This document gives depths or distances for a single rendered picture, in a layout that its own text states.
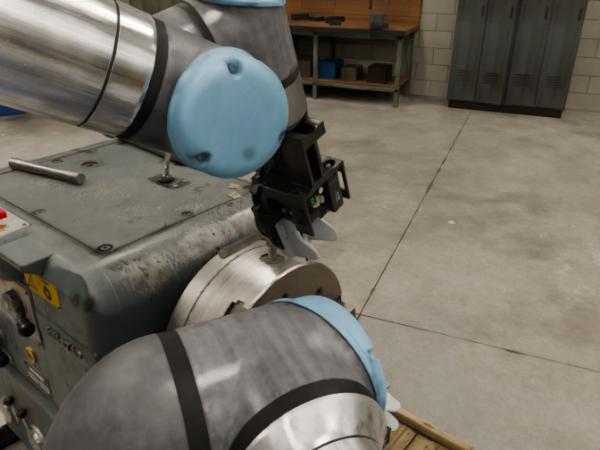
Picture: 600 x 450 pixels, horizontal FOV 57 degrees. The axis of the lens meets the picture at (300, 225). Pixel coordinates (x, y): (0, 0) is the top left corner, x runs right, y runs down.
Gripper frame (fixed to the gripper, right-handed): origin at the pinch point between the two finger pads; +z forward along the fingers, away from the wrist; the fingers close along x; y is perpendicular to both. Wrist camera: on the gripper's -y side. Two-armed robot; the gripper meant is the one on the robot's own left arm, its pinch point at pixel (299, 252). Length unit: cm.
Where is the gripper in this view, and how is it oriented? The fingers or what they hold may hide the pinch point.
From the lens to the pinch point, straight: 69.1
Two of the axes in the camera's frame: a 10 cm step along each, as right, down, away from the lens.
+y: 7.7, 2.9, -5.8
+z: 2.1, 7.3, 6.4
